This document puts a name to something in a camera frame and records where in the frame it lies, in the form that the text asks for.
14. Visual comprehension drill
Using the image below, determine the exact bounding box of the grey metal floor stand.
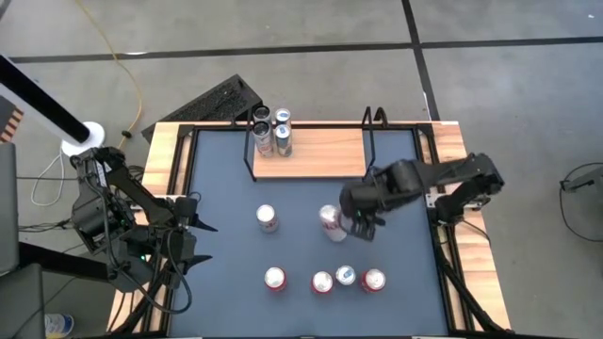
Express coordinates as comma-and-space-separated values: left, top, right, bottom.
560, 167, 603, 194

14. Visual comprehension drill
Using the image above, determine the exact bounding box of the black floor cable loop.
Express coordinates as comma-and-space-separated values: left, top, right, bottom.
558, 162, 603, 244

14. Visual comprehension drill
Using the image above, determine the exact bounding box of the black floor cable bundle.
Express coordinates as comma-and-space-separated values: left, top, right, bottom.
18, 218, 74, 235

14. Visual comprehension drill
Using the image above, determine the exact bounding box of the black pole white round base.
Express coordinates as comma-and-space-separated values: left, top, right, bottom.
0, 54, 107, 160

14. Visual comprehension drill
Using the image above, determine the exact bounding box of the yellow floor cable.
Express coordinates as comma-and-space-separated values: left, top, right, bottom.
74, 0, 144, 152

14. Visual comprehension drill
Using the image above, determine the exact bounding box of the black perforated metal case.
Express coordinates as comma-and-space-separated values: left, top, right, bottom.
140, 73, 267, 142

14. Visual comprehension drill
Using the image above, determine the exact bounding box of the white floor cable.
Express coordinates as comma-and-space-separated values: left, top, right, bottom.
30, 150, 65, 207

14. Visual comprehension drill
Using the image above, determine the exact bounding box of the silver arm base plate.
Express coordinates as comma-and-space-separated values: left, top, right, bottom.
425, 190, 492, 211

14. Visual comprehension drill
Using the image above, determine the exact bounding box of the orange black striped panel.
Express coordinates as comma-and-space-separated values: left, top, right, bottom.
0, 96, 24, 145

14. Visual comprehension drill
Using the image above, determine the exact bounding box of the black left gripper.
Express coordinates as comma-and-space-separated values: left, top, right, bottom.
159, 196, 220, 289

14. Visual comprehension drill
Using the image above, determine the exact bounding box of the silver Diet Coke can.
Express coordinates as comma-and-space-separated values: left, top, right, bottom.
255, 203, 280, 234
318, 203, 350, 244

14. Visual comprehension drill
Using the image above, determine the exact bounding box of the red Fanta strawberry can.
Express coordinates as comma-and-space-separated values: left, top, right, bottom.
360, 266, 387, 293
263, 266, 288, 292
310, 270, 335, 297

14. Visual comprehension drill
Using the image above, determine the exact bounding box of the wooden shelf with wire frame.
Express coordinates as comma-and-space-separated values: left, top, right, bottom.
242, 106, 390, 184

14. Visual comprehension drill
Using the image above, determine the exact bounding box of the black aluminium table frame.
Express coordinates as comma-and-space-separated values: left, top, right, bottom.
157, 122, 465, 338

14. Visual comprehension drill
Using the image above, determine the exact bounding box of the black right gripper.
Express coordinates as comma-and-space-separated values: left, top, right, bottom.
338, 181, 393, 242

